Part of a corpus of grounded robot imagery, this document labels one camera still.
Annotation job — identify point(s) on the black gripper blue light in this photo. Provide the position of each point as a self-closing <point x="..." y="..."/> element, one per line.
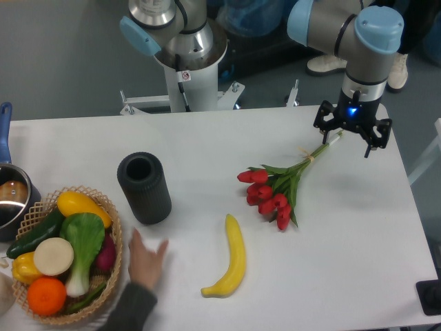
<point x="355" y="116"/>

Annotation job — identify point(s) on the red tulip bouquet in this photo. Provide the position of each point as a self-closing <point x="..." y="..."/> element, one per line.
<point x="274" y="189"/>

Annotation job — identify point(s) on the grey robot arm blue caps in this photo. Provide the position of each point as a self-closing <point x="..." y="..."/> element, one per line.
<point x="367" y="37"/>

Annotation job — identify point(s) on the bare human hand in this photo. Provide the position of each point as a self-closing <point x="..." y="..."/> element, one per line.
<point x="146" y="265"/>

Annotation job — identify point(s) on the white sneaker right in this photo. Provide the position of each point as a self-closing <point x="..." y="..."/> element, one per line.
<point x="398" y="75"/>

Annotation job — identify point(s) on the white sneaker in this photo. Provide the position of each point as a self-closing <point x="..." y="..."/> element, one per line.
<point x="324" y="65"/>
<point x="398" y="75"/>

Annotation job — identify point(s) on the white sneaker left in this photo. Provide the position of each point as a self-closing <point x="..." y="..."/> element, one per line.
<point x="324" y="65"/>

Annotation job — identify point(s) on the black device at table edge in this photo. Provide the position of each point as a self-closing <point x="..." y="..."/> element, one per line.
<point x="429" y="296"/>

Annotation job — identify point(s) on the yellow banana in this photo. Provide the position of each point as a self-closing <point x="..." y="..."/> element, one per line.
<point x="235" y="272"/>

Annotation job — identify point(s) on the dark grey ribbed vase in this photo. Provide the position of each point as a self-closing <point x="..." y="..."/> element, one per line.
<point x="142" y="180"/>

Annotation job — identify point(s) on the purple red onion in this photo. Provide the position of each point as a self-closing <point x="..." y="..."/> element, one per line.
<point x="107" y="255"/>

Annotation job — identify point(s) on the green bok choy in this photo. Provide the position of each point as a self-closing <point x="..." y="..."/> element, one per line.
<point x="85" y="232"/>

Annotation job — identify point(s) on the yellow squash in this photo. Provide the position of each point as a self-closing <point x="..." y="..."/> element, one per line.
<point x="71" y="202"/>

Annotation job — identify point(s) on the green cucumber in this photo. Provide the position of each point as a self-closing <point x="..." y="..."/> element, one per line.
<point x="47" y="228"/>

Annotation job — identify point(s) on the woven wicker basket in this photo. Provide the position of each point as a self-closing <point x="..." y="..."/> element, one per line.
<point x="36" y="214"/>

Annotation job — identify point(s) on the green chili pepper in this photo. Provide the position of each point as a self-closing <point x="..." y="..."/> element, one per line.
<point x="87" y="300"/>

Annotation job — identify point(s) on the white round radish slice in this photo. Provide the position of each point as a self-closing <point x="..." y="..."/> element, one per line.
<point x="53" y="256"/>

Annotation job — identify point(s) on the orange fruit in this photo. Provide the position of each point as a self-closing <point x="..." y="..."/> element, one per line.
<point x="46" y="296"/>

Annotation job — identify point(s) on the yellow bell pepper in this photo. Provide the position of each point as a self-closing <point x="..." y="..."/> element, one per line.
<point x="24" y="269"/>

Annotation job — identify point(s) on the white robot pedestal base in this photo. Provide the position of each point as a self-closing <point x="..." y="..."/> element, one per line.
<point x="191" y="72"/>

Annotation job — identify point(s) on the blue handled saucepan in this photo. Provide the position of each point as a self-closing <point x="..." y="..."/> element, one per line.
<point x="18" y="193"/>

